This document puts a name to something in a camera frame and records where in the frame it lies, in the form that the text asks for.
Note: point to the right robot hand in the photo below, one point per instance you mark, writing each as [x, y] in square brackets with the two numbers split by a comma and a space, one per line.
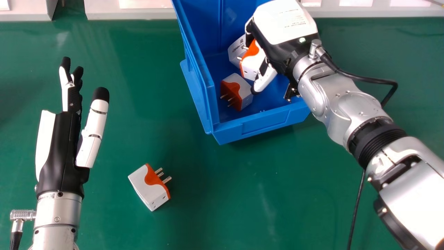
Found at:
[277, 31]

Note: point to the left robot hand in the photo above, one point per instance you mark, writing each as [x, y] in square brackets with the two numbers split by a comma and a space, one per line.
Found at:
[60, 149]

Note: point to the white-and-orange plug adapter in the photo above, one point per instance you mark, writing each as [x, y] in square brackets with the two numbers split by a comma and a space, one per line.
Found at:
[237, 51]
[251, 60]
[237, 91]
[150, 186]

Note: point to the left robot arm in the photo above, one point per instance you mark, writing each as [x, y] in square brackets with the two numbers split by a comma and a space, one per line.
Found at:
[55, 222]

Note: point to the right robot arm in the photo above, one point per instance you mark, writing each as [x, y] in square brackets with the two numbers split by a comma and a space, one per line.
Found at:
[367, 139]

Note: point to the blue plastic bin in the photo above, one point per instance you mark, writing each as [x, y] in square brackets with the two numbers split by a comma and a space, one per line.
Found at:
[222, 69]

